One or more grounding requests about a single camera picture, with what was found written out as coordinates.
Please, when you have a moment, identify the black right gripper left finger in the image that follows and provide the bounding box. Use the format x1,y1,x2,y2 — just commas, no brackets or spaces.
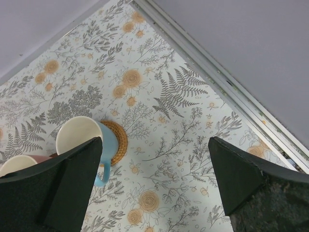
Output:
0,137,102,232

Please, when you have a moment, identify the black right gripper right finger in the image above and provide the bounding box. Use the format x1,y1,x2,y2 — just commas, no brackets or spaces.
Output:
208,137,309,232

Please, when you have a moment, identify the pink mug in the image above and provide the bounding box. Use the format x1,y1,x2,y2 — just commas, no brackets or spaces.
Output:
0,155,51,177

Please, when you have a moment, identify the light blue mug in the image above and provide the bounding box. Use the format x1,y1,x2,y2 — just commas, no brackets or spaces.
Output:
56,116,119,187

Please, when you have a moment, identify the woven rattan coaster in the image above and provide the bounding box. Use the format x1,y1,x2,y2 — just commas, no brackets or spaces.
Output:
100,120,128,166

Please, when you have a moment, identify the aluminium side floor rail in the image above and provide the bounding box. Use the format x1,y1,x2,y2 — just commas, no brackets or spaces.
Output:
129,0,309,173

